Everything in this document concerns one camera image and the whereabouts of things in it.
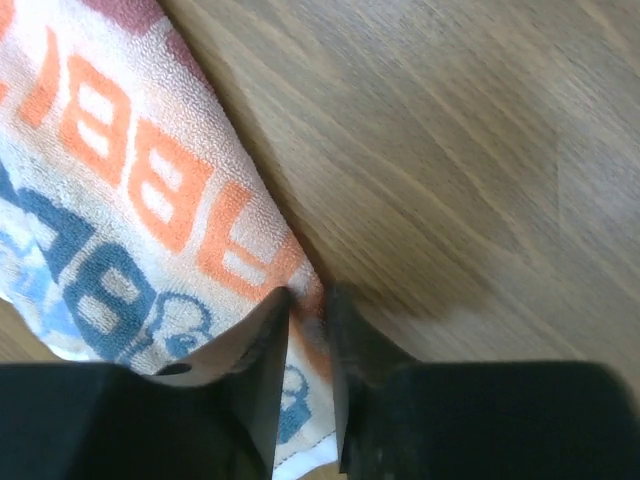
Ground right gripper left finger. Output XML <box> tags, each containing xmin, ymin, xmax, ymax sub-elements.
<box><xmin>1</xmin><ymin>288</ymin><xmax>291</xmax><ymax>479</ymax></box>

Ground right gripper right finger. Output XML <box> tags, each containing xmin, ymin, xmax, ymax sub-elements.
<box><xmin>326</xmin><ymin>287</ymin><xmax>639</xmax><ymax>479</ymax></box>

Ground lettered beige towel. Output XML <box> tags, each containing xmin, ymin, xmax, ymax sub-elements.
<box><xmin>1</xmin><ymin>1</ymin><xmax>337</xmax><ymax>479</ymax></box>

